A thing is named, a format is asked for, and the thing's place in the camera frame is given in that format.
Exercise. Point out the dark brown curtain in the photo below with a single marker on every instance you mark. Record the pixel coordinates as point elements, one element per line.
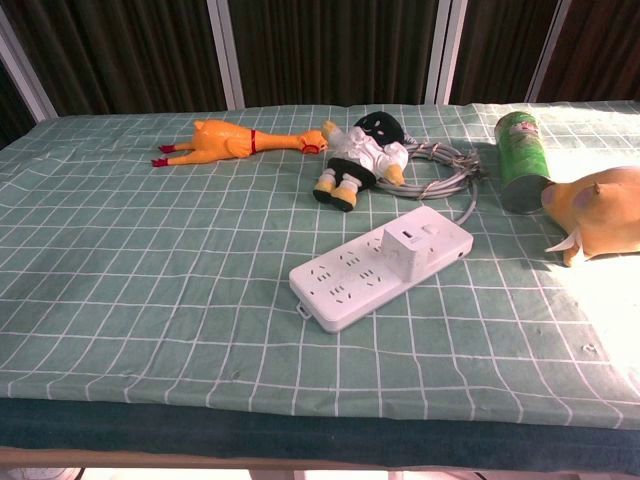
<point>330,50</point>

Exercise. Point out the orange plush animal toy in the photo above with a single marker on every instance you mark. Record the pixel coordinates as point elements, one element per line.
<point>600,210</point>

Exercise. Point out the white window frame post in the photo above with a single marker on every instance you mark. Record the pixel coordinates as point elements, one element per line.
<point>225,50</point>
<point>25,70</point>
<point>547,50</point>
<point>442,50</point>

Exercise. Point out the white power adapter plug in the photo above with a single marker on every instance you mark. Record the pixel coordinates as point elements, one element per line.
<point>407,247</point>

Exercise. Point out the green chips can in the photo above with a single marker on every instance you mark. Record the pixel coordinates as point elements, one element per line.
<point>522,160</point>

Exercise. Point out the yellow rubber chicken toy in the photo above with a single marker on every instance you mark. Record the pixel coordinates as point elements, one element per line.
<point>225,142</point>

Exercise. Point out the white power strip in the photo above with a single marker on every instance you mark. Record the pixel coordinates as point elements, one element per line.
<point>340,280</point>

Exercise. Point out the black and white plush doll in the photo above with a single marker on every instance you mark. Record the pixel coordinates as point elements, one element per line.
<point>365,155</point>

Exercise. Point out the green checked tablecloth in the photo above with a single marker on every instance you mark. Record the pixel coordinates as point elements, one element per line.
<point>150,250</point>

